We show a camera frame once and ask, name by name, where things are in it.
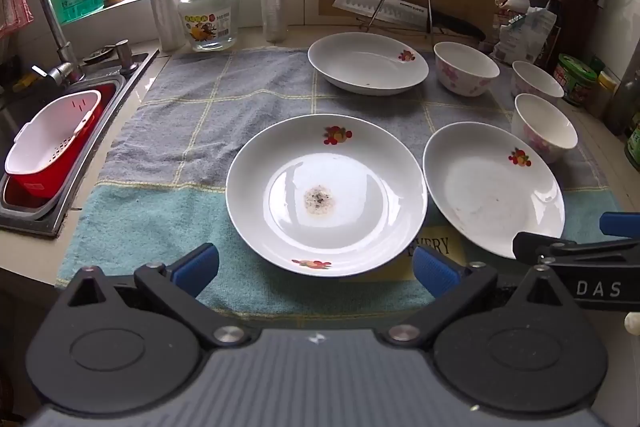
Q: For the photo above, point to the white and blue bag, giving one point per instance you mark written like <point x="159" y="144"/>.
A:
<point x="530" y="34"/>

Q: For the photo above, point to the glass jar with yellow label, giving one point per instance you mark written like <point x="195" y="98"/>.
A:
<point x="207" y="7"/>

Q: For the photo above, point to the green-labelled bottle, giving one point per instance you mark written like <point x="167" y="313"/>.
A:
<point x="634" y="144"/>

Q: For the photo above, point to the steel sink knob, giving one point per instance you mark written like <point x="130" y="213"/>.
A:
<point x="126" y="54"/>

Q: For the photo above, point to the yellow-capped seasoning bottle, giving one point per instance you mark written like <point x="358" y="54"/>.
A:
<point x="605" y="94"/>

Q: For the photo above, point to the steel drain stopper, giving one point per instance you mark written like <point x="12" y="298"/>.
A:
<point x="96" y="55"/>

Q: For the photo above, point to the white bag with red label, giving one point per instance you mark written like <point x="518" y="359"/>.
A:
<point x="511" y="7"/>

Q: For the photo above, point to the pink-edged dish cloth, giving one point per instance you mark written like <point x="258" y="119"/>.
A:
<point x="15" y="12"/>

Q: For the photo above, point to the white and red colander basket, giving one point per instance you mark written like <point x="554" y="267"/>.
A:
<point x="30" y="193"/>

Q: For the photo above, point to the dark olive glass bottle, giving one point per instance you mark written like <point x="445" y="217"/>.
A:
<point x="629" y="107"/>

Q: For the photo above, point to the stainless steel sink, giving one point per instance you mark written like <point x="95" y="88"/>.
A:
<point x="142" y="64"/>

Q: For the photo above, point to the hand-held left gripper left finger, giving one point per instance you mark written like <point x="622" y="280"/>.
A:
<point x="195" y="268"/>

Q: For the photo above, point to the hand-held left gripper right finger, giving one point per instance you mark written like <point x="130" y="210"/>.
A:
<point x="432" y="272"/>

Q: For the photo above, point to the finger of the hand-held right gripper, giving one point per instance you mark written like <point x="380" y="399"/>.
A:
<point x="575" y="252"/>
<point x="620" y="225"/>

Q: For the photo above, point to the jar with green lid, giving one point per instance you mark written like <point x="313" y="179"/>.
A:
<point x="575" y="82"/>

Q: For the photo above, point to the grey and blue checked towel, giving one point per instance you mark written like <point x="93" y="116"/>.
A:
<point x="200" y="147"/>

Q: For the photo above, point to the green-capped bottle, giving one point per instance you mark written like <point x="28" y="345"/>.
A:
<point x="597" y="64"/>

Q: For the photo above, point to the dark red knife block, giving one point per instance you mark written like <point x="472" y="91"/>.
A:
<point x="575" y="32"/>

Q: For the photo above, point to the white bowl with pink flowers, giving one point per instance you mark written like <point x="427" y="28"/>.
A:
<point x="540" y="132"/>
<point x="530" y="82"/>
<point x="460" y="77"/>

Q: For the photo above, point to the white fruit-print plate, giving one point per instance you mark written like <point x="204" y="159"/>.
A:
<point x="360" y="62"/>
<point x="280" y="157"/>
<point x="480" y="197"/>

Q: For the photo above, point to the steel faucet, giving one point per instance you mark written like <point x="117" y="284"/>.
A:
<point x="50" y="12"/>

